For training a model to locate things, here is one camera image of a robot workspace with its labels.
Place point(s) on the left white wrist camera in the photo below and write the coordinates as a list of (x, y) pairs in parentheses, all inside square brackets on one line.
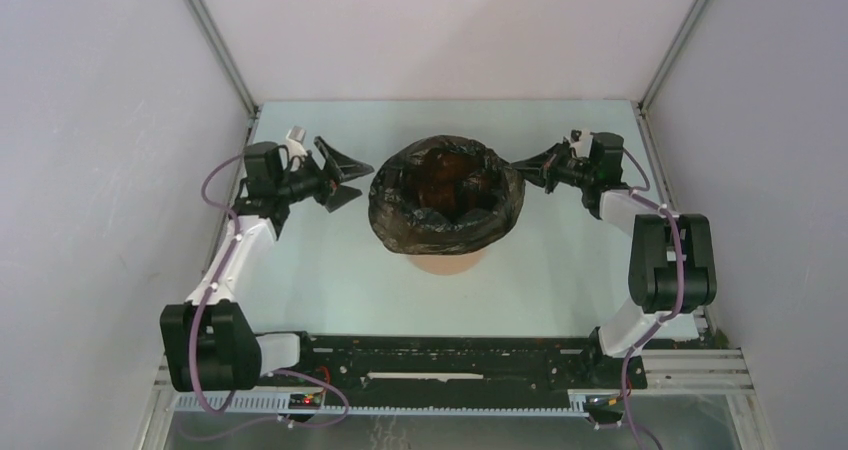
[(294, 142)]

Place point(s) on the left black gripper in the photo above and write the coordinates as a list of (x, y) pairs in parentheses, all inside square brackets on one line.
[(330, 191)]

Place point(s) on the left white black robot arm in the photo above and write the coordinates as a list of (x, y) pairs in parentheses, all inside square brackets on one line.
[(208, 341)]

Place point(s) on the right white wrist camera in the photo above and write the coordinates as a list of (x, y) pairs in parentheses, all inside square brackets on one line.
[(580, 141)]

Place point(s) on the small electronics board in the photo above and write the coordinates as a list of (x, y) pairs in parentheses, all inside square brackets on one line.
[(305, 401)]

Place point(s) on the grey slotted cable duct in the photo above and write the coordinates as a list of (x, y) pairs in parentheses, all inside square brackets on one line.
[(276, 402)]

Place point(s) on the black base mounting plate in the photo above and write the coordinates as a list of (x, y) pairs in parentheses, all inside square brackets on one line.
[(442, 370)]

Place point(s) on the orange plastic trash bin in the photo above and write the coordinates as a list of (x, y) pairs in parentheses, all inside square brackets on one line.
[(447, 265)]

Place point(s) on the aluminium corner frame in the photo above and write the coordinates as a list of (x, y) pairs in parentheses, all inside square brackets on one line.
[(210, 31), (681, 38)]

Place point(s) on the aluminium corner frame right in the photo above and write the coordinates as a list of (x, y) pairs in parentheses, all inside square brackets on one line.
[(681, 38)]

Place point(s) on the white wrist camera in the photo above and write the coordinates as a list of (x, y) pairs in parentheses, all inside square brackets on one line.
[(294, 142), (580, 141)]

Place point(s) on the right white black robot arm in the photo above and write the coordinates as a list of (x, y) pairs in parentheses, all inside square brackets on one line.
[(671, 268)]

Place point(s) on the aluminium corner frame left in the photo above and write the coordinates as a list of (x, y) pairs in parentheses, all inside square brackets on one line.
[(210, 31)]

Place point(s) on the black plastic trash bag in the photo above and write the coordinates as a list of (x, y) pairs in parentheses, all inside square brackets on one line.
[(444, 195)]

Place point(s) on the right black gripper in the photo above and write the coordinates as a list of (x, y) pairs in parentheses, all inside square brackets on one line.
[(544, 168)]

